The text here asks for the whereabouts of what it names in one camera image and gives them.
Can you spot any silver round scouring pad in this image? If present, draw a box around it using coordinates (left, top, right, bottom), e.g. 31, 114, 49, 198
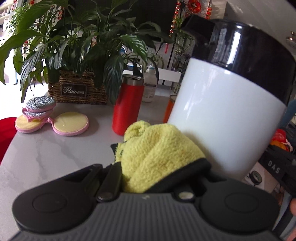
23, 107, 53, 118
26, 96, 57, 112

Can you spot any black television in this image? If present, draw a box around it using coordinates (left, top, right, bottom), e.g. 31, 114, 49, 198
129, 0, 178, 33

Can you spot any red net bag of oranges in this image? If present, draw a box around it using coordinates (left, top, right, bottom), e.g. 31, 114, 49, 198
269, 128, 293, 151

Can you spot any white plastic bottle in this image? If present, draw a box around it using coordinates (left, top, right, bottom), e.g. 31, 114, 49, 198
142, 66, 158, 103

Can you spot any glass vase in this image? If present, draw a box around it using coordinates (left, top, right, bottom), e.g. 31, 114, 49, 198
171, 39, 183, 72

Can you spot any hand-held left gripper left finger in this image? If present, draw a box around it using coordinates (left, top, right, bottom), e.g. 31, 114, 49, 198
62, 162, 122, 202

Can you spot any red thermos bottle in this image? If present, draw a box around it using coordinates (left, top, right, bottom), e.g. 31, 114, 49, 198
112, 74, 145, 136

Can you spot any red plastic basin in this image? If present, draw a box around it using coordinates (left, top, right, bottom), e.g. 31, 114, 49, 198
0, 117, 18, 163

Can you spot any blue chair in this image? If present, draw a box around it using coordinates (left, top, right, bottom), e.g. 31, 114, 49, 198
281, 101, 296, 130

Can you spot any white mug with black rim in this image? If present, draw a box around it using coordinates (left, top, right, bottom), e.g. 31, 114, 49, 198
166, 15, 296, 181

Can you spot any large red Chinese knot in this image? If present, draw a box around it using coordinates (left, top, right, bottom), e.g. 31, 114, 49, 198
187, 0, 201, 12

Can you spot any white low cabinet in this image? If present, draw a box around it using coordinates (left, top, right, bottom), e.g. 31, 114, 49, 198
157, 68, 183, 91

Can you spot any black tape roll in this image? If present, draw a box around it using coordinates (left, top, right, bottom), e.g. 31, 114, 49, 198
248, 170, 262, 186

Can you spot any woven basket planter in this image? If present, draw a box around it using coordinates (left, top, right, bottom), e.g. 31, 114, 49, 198
48, 71, 109, 105

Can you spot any peace lily plant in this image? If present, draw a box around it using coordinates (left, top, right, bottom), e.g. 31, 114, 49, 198
0, 0, 176, 105

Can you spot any ceiling light fixture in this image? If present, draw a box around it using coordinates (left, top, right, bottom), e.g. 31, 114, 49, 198
285, 32, 296, 47

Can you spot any orange mug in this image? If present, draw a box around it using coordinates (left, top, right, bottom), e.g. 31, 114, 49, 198
162, 95, 177, 124

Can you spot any yellow cleaning cloth black trim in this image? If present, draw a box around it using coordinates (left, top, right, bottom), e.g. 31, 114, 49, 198
110, 120, 212, 194

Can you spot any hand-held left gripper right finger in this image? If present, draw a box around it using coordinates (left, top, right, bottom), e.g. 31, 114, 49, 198
173, 170, 228, 202

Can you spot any lucky bamboo plant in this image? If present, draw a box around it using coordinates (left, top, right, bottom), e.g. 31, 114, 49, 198
172, 14, 195, 70

